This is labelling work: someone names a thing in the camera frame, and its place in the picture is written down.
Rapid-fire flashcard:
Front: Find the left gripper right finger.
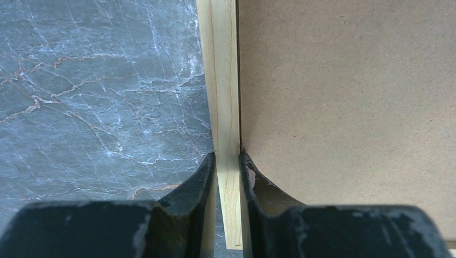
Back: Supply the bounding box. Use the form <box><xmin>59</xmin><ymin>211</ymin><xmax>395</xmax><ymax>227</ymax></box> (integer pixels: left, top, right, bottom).
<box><xmin>239</xmin><ymin>152</ymin><xmax>451</xmax><ymax>257</ymax></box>

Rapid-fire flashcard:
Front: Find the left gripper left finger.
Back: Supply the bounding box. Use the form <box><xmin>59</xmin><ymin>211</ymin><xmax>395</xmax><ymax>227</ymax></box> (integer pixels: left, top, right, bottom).
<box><xmin>1</xmin><ymin>153</ymin><xmax>216</xmax><ymax>257</ymax></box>

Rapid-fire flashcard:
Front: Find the brown backing board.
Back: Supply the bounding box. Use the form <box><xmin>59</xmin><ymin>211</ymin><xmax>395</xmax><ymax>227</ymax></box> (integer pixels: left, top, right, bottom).
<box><xmin>237</xmin><ymin>0</ymin><xmax>456</xmax><ymax>241</ymax></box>

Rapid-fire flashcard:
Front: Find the wooden picture frame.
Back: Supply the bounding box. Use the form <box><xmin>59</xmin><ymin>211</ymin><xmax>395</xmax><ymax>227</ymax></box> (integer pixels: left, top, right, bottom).
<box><xmin>195</xmin><ymin>0</ymin><xmax>456</xmax><ymax>258</ymax></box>

